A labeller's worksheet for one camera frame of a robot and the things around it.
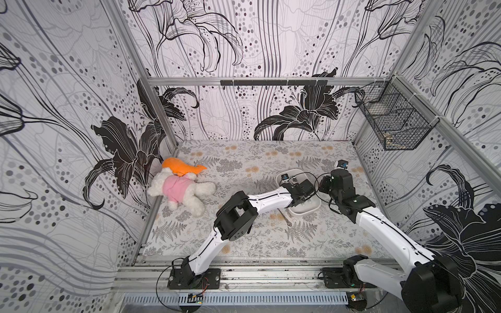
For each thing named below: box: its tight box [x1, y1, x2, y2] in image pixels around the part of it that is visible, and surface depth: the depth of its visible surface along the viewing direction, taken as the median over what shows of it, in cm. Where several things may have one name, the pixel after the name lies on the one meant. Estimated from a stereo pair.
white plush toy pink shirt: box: [147, 157, 216, 218], surface depth 93 cm
